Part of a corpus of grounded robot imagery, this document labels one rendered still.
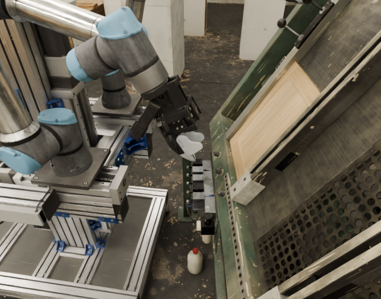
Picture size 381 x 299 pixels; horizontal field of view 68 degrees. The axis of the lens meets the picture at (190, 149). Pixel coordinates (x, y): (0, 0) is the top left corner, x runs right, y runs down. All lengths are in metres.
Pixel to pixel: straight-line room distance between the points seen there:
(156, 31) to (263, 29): 2.01
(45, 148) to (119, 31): 0.54
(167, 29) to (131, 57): 2.93
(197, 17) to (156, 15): 2.73
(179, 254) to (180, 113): 1.57
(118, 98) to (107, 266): 0.97
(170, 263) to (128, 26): 1.69
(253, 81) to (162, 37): 2.07
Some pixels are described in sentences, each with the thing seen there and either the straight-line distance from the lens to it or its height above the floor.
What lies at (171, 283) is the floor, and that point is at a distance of 1.97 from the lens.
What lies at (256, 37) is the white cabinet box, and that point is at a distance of 4.97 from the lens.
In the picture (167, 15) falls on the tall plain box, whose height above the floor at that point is 0.99.
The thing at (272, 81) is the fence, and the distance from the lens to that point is 1.36.
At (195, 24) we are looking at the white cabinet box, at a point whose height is 0.22.
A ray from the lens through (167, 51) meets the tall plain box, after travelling 3.56.
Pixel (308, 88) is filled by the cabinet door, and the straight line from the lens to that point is 1.16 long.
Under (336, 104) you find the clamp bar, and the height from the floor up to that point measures 1.34.
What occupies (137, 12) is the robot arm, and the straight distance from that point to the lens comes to 1.43.
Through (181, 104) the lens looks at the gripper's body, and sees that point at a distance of 0.60.
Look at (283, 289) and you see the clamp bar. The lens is 0.83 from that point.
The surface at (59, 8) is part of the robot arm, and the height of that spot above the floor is 1.61.
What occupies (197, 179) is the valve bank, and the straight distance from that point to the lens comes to 1.44.
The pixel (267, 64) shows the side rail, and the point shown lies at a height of 1.20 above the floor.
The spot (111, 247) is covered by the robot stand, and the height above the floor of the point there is 0.21.
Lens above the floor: 1.76
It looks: 38 degrees down
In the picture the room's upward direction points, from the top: straight up
